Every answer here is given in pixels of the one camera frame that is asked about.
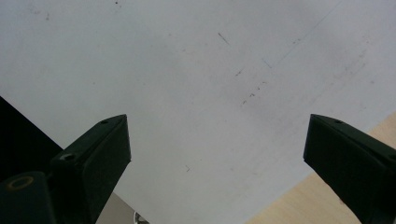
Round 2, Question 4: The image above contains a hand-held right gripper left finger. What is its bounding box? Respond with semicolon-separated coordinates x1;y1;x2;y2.
46;114;133;224

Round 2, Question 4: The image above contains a shiny metal piece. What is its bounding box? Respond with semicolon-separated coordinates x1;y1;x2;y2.
134;211;149;224

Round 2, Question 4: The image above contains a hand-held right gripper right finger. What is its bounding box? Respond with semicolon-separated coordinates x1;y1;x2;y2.
303;113;396;224

